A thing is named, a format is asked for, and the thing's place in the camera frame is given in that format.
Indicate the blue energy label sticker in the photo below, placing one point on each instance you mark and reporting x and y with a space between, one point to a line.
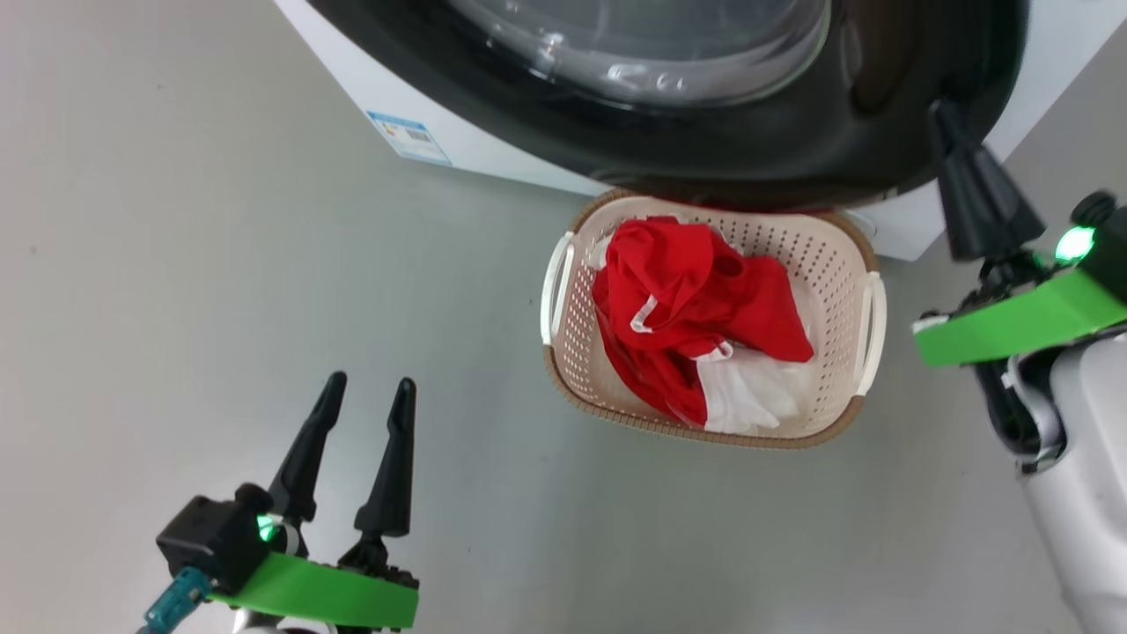
409 138

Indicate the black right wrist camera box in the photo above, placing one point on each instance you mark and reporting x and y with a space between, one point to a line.
1114 255

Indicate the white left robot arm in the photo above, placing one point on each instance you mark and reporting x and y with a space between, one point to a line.
255 625

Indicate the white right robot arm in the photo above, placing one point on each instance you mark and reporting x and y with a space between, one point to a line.
1092 493

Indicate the white front-load washing machine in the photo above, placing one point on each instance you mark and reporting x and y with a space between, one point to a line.
1070 53

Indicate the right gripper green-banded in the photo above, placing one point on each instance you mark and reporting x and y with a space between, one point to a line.
1021 321

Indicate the round white filter cover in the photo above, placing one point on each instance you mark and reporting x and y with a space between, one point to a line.
867 222

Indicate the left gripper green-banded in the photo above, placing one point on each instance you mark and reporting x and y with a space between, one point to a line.
335 594

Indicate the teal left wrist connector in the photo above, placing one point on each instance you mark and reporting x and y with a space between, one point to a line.
176 600

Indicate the red and white garment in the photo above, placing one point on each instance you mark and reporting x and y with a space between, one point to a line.
678 291

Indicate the black-rimmed glass washer door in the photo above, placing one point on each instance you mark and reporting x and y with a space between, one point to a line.
792 150

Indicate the cream laundry basket brown rim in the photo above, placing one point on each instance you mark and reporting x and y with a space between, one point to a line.
828 264

